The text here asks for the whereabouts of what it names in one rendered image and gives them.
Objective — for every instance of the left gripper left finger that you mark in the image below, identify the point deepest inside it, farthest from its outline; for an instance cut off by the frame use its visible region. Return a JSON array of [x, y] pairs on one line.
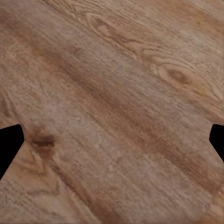
[[11, 140]]

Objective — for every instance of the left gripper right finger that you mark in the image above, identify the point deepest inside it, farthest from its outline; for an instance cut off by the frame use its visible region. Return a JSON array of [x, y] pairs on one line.
[[216, 138]]

